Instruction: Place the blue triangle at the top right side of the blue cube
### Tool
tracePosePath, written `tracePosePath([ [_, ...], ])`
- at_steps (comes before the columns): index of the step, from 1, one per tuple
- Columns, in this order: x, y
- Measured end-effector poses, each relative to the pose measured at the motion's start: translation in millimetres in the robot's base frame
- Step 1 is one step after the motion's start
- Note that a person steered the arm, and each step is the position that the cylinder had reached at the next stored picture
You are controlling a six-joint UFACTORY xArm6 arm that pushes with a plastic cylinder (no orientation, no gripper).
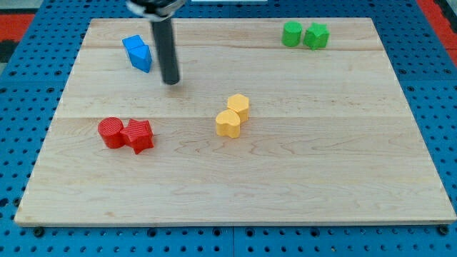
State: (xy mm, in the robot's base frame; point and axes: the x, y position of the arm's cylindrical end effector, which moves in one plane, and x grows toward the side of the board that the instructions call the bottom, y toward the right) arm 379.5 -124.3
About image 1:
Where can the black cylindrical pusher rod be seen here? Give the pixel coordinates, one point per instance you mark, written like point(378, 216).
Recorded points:
point(165, 50)

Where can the silver black rod mount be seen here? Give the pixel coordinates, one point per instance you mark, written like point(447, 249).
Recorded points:
point(154, 9)

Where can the blue triangle block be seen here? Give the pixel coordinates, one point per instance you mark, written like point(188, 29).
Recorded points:
point(140, 58)

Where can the blue cube block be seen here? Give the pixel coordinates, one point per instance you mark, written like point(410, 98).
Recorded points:
point(131, 43)

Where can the yellow hexagon block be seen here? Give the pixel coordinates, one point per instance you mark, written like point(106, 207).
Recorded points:
point(240, 104)

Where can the red star block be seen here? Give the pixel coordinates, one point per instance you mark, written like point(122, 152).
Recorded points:
point(138, 135)

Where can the red cylinder block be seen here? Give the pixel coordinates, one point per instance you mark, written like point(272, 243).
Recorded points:
point(110, 131)

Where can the yellow heart block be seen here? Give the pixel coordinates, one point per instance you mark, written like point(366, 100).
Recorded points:
point(228, 123)

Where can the green cylinder block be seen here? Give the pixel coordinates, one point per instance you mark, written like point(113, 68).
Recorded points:
point(291, 34)

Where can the light wooden board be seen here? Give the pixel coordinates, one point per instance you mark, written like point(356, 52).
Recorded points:
point(330, 139)

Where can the green star block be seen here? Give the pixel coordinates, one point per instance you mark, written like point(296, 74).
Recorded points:
point(316, 36)

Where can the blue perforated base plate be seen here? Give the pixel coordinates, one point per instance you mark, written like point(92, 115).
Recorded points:
point(35, 76)

